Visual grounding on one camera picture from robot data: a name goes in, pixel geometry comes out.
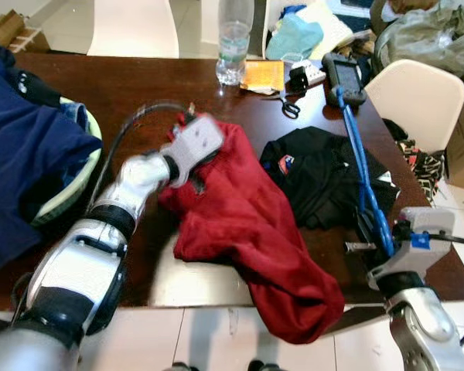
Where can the olive green bag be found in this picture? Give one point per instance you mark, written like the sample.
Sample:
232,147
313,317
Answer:
425,39

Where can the small black box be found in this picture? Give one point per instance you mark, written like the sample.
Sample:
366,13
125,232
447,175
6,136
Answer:
298,79

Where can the clear plastic bottle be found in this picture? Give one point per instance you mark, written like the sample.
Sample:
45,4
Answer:
234,54

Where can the black orange patterned cloth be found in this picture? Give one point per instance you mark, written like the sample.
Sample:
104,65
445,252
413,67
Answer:
421,166

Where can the white plastic chair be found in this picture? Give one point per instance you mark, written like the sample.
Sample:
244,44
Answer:
417,100
131,27

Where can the pale yellow cloth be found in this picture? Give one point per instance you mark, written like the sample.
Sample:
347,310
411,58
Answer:
336,27

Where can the teal cloth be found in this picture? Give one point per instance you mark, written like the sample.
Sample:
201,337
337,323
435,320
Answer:
294,37

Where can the small wooden crate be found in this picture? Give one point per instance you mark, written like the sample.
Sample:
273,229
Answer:
11,31

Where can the black right robot foot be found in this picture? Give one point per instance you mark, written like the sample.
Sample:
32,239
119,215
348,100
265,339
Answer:
265,365

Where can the navy blue garment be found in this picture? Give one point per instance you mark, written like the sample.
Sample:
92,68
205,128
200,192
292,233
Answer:
31,154

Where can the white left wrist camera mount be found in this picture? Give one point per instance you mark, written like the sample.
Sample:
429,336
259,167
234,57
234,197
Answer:
197,147

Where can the blue plastic hanger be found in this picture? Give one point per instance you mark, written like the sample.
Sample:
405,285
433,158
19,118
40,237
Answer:
363,171

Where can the dark red garment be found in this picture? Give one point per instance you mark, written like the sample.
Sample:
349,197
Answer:
247,224

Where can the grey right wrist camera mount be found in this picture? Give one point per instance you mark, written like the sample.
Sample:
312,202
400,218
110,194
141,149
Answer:
414,267

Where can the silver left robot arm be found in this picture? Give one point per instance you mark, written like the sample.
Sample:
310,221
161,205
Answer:
69,270

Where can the brown wooden table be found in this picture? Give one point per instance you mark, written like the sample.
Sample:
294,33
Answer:
139,85

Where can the black handheld device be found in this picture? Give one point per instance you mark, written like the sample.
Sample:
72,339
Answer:
346,77

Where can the black garment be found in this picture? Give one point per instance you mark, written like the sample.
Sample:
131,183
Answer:
317,182

